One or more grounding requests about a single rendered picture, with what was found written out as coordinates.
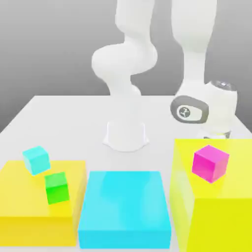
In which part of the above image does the small magenta cube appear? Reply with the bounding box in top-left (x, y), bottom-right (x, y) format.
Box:
top-left (191, 144), bottom-right (230, 184)

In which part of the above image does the small green cube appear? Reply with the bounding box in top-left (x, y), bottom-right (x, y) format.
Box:
top-left (44, 171), bottom-right (70, 205)

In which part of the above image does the large cyan box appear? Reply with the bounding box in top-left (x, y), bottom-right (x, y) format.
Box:
top-left (77, 170), bottom-right (172, 250)

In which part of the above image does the large lemon-yellow box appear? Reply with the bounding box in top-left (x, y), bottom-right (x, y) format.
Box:
top-left (169, 138), bottom-right (252, 252)

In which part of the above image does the small cyan cube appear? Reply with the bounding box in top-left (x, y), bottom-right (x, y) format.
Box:
top-left (22, 145), bottom-right (51, 176)

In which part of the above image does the large orange-yellow box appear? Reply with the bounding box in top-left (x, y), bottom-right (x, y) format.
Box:
top-left (0, 159), bottom-right (87, 247)

